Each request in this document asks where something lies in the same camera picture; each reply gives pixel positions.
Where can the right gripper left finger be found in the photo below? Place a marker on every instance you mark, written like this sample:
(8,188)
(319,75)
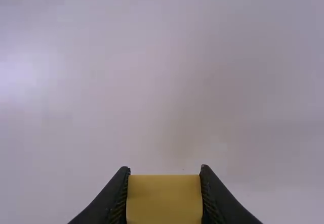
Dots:
(108,203)

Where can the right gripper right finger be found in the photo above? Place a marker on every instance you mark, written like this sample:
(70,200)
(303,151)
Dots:
(220,203)

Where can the yellow toy brick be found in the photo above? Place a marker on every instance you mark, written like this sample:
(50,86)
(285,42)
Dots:
(164,198)

